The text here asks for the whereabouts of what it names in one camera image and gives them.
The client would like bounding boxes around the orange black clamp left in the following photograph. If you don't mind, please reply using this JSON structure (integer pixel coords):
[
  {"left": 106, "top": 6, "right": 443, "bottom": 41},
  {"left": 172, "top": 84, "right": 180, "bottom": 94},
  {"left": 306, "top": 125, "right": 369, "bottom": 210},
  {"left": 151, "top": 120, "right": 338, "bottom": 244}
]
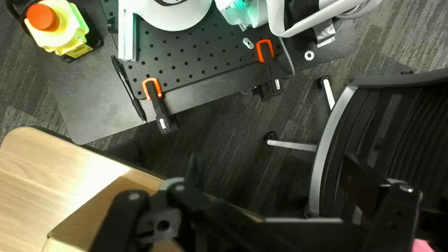
[{"left": 141, "top": 77, "right": 177, "bottom": 134}]

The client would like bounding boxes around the yellow red emergency stop button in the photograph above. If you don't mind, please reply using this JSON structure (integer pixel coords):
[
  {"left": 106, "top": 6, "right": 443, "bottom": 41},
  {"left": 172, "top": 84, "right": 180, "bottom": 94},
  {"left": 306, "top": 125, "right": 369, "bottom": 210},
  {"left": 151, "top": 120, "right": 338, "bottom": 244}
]
[{"left": 23, "top": 0, "right": 93, "bottom": 59}]

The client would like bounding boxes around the grey mesh office chair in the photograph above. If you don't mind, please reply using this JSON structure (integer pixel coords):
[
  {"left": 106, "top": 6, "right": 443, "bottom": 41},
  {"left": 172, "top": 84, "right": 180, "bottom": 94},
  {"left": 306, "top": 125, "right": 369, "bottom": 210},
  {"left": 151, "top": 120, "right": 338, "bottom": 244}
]
[{"left": 264, "top": 69, "right": 448, "bottom": 234}]

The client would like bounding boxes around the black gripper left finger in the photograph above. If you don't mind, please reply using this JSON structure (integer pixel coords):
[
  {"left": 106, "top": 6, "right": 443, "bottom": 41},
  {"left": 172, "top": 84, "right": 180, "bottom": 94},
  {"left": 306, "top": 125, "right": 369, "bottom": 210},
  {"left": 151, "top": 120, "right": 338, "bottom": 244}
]
[{"left": 88, "top": 153, "right": 263, "bottom": 252}]

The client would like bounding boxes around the orange black clamp right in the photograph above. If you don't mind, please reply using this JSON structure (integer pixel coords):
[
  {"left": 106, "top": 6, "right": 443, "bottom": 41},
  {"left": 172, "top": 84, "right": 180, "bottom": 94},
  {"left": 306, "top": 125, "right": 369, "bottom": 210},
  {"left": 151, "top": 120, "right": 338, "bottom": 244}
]
[{"left": 254, "top": 38, "right": 281, "bottom": 101}]

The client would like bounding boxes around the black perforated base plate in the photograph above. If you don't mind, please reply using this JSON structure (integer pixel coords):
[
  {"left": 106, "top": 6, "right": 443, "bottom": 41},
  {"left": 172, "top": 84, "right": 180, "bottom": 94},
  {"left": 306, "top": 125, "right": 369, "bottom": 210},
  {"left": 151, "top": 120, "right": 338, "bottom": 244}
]
[{"left": 123, "top": 11, "right": 291, "bottom": 122}]

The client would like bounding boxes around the wooden table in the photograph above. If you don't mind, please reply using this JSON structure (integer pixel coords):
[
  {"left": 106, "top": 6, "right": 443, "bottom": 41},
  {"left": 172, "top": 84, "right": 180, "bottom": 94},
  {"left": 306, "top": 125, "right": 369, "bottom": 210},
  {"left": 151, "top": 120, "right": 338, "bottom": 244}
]
[{"left": 0, "top": 127, "right": 134, "bottom": 252}]

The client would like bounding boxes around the brown cardboard box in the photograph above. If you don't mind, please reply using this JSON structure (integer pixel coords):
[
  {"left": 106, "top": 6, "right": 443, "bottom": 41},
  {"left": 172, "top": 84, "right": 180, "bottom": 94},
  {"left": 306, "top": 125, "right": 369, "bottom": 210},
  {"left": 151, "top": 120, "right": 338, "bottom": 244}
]
[{"left": 42, "top": 169, "right": 162, "bottom": 252}]

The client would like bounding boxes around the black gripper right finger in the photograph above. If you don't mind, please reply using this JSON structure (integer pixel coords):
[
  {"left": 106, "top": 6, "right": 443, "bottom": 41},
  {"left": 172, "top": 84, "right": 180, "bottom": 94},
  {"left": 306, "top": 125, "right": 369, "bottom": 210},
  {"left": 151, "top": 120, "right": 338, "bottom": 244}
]
[{"left": 340, "top": 154, "right": 422, "bottom": 252}]

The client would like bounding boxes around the orange black clamp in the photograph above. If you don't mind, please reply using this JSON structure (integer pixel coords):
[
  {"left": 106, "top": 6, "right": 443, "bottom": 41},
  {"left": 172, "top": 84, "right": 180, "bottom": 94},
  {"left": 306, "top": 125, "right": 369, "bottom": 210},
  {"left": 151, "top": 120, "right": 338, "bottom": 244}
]
[
  {"left": 141, "top": 77, "right": 177, "bottom": 134},
  {"left": 254, "top": 38, "right": 281, "bottom": 101}
]

